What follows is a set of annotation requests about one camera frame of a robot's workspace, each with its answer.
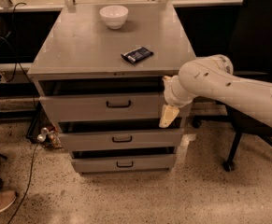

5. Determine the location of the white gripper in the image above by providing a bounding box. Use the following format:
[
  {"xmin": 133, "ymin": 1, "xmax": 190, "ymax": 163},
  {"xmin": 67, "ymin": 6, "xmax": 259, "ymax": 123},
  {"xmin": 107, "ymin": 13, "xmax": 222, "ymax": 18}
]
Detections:
[{"xmin": 159, "ymin": 76, "xmax": 195, "ymax": 128}]

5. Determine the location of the white ceramic bowl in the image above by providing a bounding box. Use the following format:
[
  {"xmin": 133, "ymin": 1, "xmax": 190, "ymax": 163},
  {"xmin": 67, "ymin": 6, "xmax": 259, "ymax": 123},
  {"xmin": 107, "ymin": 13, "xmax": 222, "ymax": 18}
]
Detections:
[{"xmin": 99, "ymin": 6, "xmax": 129, "ymax": 29}]

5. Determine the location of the grey drawer cabinet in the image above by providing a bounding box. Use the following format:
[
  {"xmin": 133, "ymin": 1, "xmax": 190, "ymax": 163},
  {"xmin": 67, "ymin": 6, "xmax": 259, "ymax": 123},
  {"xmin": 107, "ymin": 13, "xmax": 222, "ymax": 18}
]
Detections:
[{"xmin": 27, "ymin": 2, "xmax": 203, "ymax": 175}]

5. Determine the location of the black cable on floor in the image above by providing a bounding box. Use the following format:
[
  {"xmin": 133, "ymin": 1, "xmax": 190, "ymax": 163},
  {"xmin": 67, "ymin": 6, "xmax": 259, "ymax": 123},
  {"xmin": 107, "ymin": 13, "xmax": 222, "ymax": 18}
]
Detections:
[{"xmin": 7, "ymin": 142, "xmax": 40, "ymax": 224}]

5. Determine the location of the grey drawer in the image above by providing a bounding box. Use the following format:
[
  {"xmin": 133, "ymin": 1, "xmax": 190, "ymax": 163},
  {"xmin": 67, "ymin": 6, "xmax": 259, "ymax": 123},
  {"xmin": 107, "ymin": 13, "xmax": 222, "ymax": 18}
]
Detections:
[
  {"xmin": 59, "ymin": 129, "xmax": 183, "ymax": 151},
  {"xmin": 72, "ymin": 154, "xmax": 176, "ymax": 174},
  {"xmin": 39, "ymin": 91, "xmax": 195, "ymax": 123}
]

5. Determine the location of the wall power outlet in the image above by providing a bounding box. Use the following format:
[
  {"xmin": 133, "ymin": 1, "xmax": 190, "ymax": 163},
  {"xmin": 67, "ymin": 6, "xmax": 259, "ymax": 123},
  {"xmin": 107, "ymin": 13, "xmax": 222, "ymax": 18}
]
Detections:
[{"xmin": 0, "ymin": 72, "xmax": 7, "ymax": 83}]

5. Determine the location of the grey bottom drawer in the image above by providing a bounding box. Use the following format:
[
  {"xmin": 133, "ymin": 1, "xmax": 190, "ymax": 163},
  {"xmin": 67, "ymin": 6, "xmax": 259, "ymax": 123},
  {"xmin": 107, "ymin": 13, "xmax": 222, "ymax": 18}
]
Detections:
[{"xmin": 72, "ymin": 154, "xmax": 176, "ymax": 174}]

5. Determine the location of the grey top drawer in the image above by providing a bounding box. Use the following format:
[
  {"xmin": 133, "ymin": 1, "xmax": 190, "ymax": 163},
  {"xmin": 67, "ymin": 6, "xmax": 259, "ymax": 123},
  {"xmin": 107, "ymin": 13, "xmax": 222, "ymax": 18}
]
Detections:
[{"xmin": 39, "ymin": 91, "xmax": 195, "ymax": 123}]

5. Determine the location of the grey middle drawer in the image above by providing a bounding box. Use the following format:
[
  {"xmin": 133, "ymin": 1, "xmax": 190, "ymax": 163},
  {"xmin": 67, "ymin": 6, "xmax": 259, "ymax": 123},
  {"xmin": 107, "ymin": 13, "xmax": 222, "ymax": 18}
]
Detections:
[{"xmin": 59, "ymin": 129, "xmax": 183, "ymax": 151}]

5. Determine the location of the dark snack packet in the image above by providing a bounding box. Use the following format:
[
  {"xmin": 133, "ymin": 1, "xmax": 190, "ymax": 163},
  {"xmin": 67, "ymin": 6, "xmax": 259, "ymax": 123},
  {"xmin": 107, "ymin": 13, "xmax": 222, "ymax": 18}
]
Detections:
[{"xmin": 122, "ymin": 47, "xmax": 153, "ymax": 64}]

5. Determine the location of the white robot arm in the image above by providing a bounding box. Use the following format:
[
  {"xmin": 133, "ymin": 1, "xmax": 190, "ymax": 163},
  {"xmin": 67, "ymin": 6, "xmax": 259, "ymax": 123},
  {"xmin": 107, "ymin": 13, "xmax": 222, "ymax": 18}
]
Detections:
[{"xmin": 159, "ymin": 55, "xmax": 272, "ymax": 128}]

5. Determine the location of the black office chair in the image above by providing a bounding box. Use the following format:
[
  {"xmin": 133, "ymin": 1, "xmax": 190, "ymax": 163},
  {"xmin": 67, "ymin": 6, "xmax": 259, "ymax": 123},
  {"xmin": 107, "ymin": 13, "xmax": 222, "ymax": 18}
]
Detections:
[{"xmin": 192, "ymin": 0, "xmax": 272, "ymax": 173}]

